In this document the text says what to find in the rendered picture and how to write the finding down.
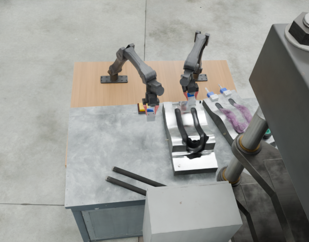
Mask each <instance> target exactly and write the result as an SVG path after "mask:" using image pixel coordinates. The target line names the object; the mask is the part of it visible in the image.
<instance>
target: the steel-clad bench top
mask: <svg viewBox="0 0 309 242"><path fill-rule="evenodd" d="M242 99H243V100H244V101H245V102H247V103H249V104H251V105H252V106H253V107H254V108H255V109H256V110H257V108H258V106H259V103H258V101H257V99H256V98H242ZM162 107H163V103H159V108H158V110H157V111H156V114H155V121H149V122H147V119H146V114H138V107H137V104H133V105H115V106H97V107H79V108H70V109H69V128H68V147H67V167H66V186H65V206H64V207H69V206H83V205H94V204H104V203H114V202H125V201H135V200H145V199H146V196H144V195H141V194H139V193H136V192H133V191H131V190H128V189H126V188H123V187H121V186H118V185H116V184H113V183H111V182H108V181H106V180H105V177H106V176H110V177H112V178H115V179H118V180H120V181H123V182H126V183H128V184H131V185H133V186H136V187H139V188H141V189H144V190H146V191H147V188H151V187H153V186H151V185H148V184H146V183H143V182H141V181H138V180H135V179H133V178H130V177H127V176H125V175H122V174H119V173H117V172H114V171H112V167H113V166H115V167H118V168H121V169H124V170H127V171H129V172H132V173H135V174H137V175H140V176H143V177H145V178H148V179H151V180H153V181H156V182H159V183H161V184H164V185H167V186H172V185H184V184H195V183H205V182H216V178H217V175H218V173H219V171H220V169H221V168H223V167H225V166H228V165H229V163H230V161H231V159H232V157H233V152H232V149H231V146H230V144H229V143H228V141H227V140H226V139H225V137H224V136H223V134H222V133H221V131H220V130H219V129H218V127H217V126H216V124H215V123H214V121H213V120H212V118H211V117H210V115H209V114H208V112H207V111H206V110H205V108H204V107H203V109H204V113H205V117H206V121H207V124H208V126H209V128H210V130H211V131H212V133H213V135H214V138H215V146H214V154H215V158H216V161H217V165H218V169H217V171H216V172H211V173H200V174H188V175H177V176H174V174H173V169H172V163H171V158H170V152H169V147H168V142H167V141H165V139H167V136H166V129H165V124H164V118H163V113H162Z"/></svg>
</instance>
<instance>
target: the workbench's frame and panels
mask: <svg viewBox="0 0 309 242"><path fill-rule="evenodd" d="M65 208H66V209H71V211H72V213H73V216H74V218H75V221H76V224H77V226H78V229H79V231H80V234H81V237H82V239H83V242H95V241H103V240H112V239H121V238H130V237H139V236H143V218H144V209H145V200H135V201H125V202H114V203H104V204H94V205H83V206H69V207H65Z"/></svg>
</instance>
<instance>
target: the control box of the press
mask: <svg viewBox="0 0 309 242"><path fill-rule="evenodd" d="M242 225H243V223H242V220H241V216H240V213H239V209H238V206H237V203H236V199H235V196H234V192H233V189H232V186H231V184H230V183H229V182H228V181H216V182H205V183H195V184H184V185H172V186H162V187H151V188H147V191H146V200H145V209H144V218H143V242H228V241H229V240H230V239H231V238H232V237H233V235H234V234H235V233H236V232H237V231H238V229H239V228H240V227H241V226H242Z"/></svg>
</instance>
